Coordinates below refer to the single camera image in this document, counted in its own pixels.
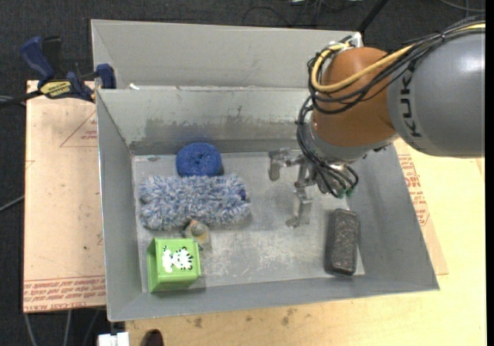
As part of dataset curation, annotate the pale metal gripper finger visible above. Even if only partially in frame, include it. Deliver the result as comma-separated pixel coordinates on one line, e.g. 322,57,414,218
285,181,313,229
268,148,304,182

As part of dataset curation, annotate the dark green flat block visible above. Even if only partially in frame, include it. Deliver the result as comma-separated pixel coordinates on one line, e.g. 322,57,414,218
323,208,361,277

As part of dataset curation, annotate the grey metal bin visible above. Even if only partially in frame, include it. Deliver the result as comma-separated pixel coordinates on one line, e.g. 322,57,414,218
90,19,441,323

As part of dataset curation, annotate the blue round sponge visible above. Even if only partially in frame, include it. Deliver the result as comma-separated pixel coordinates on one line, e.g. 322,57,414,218
175,141,225,178

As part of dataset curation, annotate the blue and white fluffy cloth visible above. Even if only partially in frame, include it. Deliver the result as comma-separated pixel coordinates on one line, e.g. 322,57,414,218
137,171,253,232

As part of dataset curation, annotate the small grey and brown figure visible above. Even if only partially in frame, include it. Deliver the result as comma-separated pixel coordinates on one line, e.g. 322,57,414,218
182,219,212,251

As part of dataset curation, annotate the green box with tiger print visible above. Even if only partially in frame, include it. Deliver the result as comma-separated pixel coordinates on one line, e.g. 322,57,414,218
146,236,203,293

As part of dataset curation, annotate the brown cardboard board red print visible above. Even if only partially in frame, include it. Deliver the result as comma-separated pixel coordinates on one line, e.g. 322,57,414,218
22,80,451,314

